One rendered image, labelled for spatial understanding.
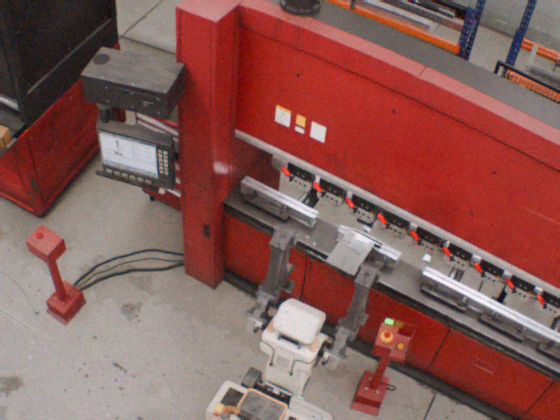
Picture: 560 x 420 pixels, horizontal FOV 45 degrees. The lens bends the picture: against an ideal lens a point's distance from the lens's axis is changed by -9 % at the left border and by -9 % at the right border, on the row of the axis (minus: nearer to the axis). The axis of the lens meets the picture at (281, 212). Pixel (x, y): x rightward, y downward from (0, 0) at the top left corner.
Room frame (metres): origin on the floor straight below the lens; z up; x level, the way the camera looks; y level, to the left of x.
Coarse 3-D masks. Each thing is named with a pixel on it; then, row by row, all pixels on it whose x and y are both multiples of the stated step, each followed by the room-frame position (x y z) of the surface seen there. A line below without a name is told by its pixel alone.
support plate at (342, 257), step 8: (336, 248) 2.48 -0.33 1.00; (344, 248) 2.49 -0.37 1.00; (368, 248) 2.51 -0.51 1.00; (328, 256) 2.42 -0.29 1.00; (336, 256) 2.43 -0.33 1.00; (344, 256) 2.43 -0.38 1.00; (352, 256) 2.44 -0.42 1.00; (360, 256) 2.44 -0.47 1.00; (336, 264) 2.37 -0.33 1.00; (344, 264) 2.38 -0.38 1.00; (352, 264) 2.38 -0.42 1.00; (352, 272) 2.33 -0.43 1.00
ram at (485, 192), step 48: (240, 48) 2.93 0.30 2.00; (288, 48) 2.81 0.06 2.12; (240, 96) 2.92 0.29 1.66; (288, 96) 2.80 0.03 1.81; (336, 96) 2.69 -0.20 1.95; (384, 96) 2.58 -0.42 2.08; (288, 144) 2.78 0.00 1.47; (336, 144) 2.67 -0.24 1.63; (384, 144) 2.56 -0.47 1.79; (432, 144) 2.46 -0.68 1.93; (480, 144) 2.36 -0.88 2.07; (384, 192) 2.53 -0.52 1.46; (432, 192) 2.43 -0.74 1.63; (480, 192) 2.33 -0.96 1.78; (528, 192) 2.23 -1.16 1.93; (480, 240) 2.28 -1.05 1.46; (528, 240) 2.18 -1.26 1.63
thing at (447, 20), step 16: (368, 0) 4.34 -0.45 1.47; (384, 0) 4.44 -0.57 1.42; (400, 0) 4.41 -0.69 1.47; (416, 0) 4.44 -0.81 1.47; (432, 0) 4.52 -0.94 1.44; (448, 0) 4.50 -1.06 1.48; (400, 16) 4.23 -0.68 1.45; (416, 16) 4.23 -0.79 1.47; (432, 16) 4.30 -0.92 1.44; (448, 16) 4.37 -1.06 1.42; (464, 16) 4.42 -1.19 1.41
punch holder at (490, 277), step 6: (480, 264) 2.26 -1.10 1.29; (486, 264) 2.24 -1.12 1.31; (492, 264) 2.23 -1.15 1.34; (486, 270) 2.24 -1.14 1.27; (492, 270) 2.22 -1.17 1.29; (498, 270) 2.21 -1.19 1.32; (504, 270) 2.20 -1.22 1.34; (486, 276) 2.23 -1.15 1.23; (492, 276) 2.21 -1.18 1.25; (498, 276) 2.20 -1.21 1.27; (486, 282) 2.22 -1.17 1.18; (492, 282) 2.21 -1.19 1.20
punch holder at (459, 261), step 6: (450, 246) 2.34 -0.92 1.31; (456, 246) 2.33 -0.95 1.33; (450, 252) 2.34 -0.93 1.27; (456, 252) 2.32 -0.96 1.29; (462, 252) 2.31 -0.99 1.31; (468, 252) 2.30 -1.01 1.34; (444, 258) 2.34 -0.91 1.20; (456, 258) 2.31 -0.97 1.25; (462, 258) 2.30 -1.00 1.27; (468, 258) 2.29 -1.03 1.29; (456, 264) 2.31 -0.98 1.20; (462, 264) 2.30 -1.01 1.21; (468, 264) 2.28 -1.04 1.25; (462, 270) 2.29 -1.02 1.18
